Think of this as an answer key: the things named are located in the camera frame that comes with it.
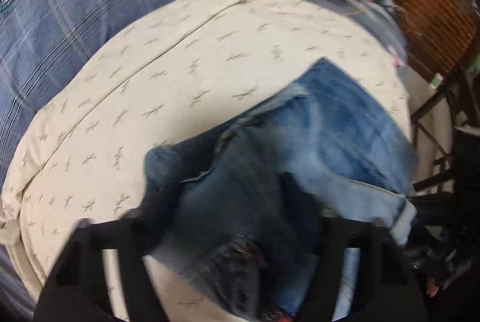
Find grey patterned bed sheet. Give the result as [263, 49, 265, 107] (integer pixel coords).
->
[0, 0, 411, 320]

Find blue plaid pillow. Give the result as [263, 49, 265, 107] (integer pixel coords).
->
[0, 0, 259, 191]

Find dark wooden chair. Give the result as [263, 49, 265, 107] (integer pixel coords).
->
[410, 63, 480, 195]

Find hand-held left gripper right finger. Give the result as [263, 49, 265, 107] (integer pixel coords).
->
[296, 209, 430, 322]

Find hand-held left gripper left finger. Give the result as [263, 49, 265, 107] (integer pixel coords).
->
[35, 211, 166, 322]

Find person's right hand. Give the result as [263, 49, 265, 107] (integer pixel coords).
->
[425, 258, 473, 298]

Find blue denim pants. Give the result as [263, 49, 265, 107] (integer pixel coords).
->
[143, 57, 421, 322]

